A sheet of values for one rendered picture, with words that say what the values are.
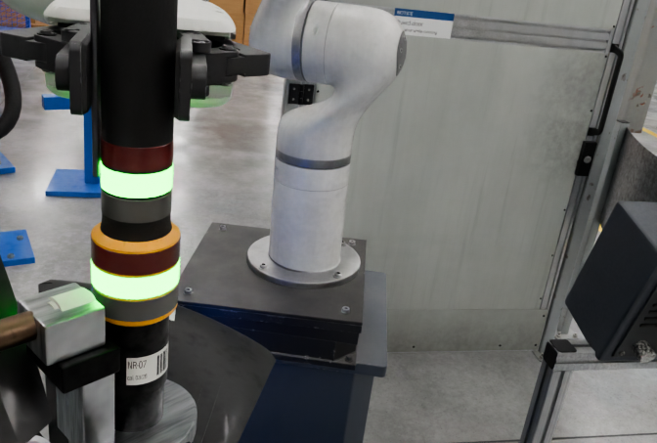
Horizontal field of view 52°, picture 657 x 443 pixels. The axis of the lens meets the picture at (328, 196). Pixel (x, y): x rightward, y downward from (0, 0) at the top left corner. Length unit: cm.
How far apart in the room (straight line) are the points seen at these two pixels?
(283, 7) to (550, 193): 182
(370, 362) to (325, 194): 27
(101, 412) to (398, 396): 221
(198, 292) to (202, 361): 44
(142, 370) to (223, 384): 22
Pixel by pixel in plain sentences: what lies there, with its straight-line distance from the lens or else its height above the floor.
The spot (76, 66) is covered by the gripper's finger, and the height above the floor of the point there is 147.
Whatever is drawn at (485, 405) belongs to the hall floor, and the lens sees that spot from 262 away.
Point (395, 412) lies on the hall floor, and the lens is 248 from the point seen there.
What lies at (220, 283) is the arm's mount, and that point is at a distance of 106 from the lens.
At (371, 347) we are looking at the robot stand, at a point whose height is 93.
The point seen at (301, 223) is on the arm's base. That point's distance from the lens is 105.
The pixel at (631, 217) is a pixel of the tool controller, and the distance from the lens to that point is 92.
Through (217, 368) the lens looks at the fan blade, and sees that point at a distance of 60.
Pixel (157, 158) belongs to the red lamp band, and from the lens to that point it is 32.
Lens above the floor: 154
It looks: 22 degrees down
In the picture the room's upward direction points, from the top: 7 degrees clockwise
